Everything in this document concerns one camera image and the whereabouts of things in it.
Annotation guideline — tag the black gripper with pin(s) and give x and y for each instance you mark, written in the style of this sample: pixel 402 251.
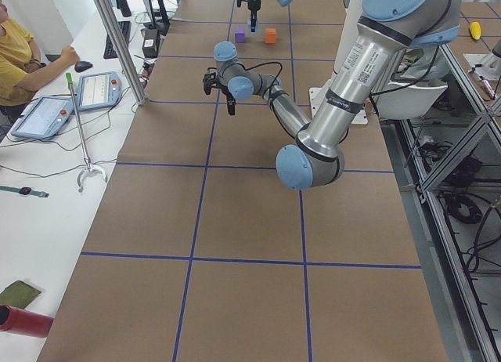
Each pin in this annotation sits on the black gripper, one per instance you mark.
pixel 254 2
pixel 228 95

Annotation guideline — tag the light blue foam block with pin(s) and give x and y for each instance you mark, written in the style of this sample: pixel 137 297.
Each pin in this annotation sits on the light blue foam block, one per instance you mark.
pixel 253 26

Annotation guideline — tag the orange foam block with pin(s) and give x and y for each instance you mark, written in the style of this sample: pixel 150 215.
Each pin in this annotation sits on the orange foam block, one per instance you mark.
pixel 270 36

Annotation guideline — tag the purple foam block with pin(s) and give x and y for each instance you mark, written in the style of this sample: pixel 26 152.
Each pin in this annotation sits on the purple foam block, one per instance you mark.
pixel 240 35

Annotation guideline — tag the black power adapter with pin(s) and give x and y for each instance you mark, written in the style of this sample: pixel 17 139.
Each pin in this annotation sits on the black power adapter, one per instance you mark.
pixel 151 41

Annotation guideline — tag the far blue teach pendant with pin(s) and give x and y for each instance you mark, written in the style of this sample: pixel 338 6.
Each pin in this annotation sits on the far blue teach pendant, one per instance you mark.
pixel 97 91

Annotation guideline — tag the blue teach pendant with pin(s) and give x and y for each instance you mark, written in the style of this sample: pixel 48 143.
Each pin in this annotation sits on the blue teach pendant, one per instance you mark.
pixel 97 91
pixel 44 118

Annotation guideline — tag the black computer mouse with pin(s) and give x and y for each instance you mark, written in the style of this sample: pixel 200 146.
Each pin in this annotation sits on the black computer mouse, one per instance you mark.
pixel 82 66

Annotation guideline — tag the metal reacher grabber tool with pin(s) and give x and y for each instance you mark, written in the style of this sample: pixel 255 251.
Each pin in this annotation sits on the metal reacher grabber tool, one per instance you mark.
pixel 90 168

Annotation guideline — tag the near blue teach pendant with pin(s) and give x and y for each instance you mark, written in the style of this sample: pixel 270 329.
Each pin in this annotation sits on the near blue teach pendant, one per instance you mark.
pixel 44 118

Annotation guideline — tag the person in yellow shirt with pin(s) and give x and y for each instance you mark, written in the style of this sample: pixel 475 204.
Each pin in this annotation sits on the person in yellow shirt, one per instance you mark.
pixel 22 72

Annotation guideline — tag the green band smartwatch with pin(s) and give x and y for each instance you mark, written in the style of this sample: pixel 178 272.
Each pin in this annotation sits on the green band smartwatch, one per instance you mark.
pixel 25 191

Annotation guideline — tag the red cylinder bottle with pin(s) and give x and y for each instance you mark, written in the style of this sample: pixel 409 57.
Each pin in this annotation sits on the red cylinder bottle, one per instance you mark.
pixel 23 322

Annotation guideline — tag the white pedestal column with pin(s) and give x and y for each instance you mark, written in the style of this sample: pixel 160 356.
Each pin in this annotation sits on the white pedestal column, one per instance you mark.
pixel 349 53

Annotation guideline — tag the aluminium frame post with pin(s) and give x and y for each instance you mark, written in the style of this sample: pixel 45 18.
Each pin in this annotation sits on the aluminium frame post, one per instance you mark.
pixel 108 17

